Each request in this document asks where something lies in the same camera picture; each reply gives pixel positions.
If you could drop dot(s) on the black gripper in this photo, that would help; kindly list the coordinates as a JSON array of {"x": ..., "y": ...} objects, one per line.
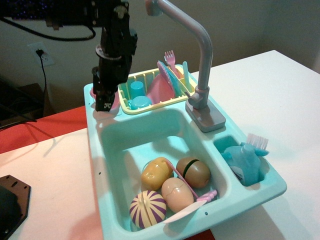
[{"x": 116, "y": 49}]

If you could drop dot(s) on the pink plastic toy cup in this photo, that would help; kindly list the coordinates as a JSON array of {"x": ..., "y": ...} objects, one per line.
[{"x": 105, "y": 102}]

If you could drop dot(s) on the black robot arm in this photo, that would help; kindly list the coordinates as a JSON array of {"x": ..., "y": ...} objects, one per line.
[{"x": 57, "y": 14}]

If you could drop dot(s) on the blue toy cup upright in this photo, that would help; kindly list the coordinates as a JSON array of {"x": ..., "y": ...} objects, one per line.
[{"x": 137, "y": 89}]

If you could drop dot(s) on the blue toy cup lying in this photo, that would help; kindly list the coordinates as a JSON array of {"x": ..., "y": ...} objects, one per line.
[{"x": 139, "y": 102}]

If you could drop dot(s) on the teal toy sink unit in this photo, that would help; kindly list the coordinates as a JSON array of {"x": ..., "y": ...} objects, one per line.
[{"x": 121, "y": 146}]

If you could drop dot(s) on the yellow dish drying rack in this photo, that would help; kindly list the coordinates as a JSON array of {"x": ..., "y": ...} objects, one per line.
[{"x": 146, "y": 77}]

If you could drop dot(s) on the teal pink toy plate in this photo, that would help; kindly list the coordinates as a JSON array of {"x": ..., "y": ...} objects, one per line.
[{"x": 169, "y": 77}]

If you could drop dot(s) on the pink toy fork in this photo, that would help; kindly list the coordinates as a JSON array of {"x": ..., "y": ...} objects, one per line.
[{"x": 170, "y": 59}]

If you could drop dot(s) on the dark furniture at left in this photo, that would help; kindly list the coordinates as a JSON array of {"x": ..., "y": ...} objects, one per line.
[{"x": 23, "y": 104}]

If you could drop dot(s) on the light blue toy knife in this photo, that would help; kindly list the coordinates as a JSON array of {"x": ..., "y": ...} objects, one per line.
[{"x": 186, "y": 74}]

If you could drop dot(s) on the yellow toy potato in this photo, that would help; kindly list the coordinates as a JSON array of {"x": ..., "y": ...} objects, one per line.
[{"x": 155, "y": 174}]

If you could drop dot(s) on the grey toy faucet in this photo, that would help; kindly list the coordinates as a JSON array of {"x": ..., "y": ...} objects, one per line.
[{"x": 202, "y": 111}]

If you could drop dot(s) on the red cloth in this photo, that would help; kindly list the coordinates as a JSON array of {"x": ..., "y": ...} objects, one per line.
[{"x": 45, "y": 128}]

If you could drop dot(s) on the brown toy kiwi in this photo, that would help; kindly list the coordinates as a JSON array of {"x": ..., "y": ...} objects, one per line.
[{"x": 195, "y": 172}]

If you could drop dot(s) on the purple striped toy onion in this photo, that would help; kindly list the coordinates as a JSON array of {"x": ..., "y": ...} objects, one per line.
[{"x": 148, "y": 208}]

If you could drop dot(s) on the beige toy egg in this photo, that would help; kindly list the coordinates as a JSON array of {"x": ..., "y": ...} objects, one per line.
[{"x": 176, "y": 194}]

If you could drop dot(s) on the pink white toy spatula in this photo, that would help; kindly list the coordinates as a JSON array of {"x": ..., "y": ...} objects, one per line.
[{"x": 200, "y": 200}]

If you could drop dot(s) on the blue toy soap bottle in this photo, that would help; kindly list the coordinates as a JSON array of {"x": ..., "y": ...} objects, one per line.
[{"x": 244, "y": 163}]

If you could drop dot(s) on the blue white dish brush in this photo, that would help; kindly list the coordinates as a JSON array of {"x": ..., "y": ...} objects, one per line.
[{"x": 259, "y": 143}]

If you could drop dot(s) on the white wall outlet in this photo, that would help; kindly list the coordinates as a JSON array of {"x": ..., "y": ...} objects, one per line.
[{"x": 45, "y": 59}]

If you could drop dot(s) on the black metal base plate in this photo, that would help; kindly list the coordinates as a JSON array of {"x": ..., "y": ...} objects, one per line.
[{"x": 14, "y": 204}]

